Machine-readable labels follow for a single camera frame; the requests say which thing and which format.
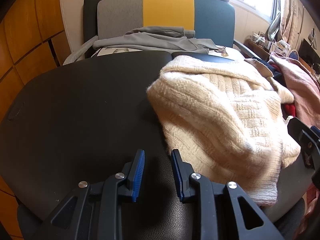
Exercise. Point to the black monitor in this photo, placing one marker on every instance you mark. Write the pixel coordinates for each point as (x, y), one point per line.
(308, 51)

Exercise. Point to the wooden desk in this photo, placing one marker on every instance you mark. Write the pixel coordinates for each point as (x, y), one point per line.
(257, 48)

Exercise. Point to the grey yellow blue chair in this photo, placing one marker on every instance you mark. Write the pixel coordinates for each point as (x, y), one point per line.
(165, 7)

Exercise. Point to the wooden wardrobe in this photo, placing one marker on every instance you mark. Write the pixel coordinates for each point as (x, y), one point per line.
(30, 30)

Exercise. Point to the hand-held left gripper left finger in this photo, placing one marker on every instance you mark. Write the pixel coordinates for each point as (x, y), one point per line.
(139, 175)

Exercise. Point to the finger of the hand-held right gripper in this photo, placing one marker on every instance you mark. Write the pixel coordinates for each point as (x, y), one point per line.
(297, 130)
(315, 132)

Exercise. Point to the red garment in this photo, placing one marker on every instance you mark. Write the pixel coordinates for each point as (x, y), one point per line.
(290, 110)

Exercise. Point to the patterned seat cushion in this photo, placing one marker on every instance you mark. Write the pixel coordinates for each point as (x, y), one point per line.
(112, 50)

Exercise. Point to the cream knit sweater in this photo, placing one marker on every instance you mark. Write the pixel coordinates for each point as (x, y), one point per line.
(212, 120)

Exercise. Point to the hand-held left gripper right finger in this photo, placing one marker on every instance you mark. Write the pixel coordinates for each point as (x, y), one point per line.
(177, 175)

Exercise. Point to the grey garment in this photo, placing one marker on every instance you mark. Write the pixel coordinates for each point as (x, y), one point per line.
(155, 40)

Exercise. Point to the patterned curtain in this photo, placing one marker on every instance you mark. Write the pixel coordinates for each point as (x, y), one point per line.
(287, 22)

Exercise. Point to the navy garment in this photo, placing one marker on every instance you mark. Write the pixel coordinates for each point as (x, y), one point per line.
(273, 73)

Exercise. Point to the pink garment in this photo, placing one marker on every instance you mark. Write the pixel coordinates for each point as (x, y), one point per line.
(300, 85)

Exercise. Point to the tan garment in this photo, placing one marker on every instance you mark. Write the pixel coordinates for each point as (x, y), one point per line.
(260, 66)

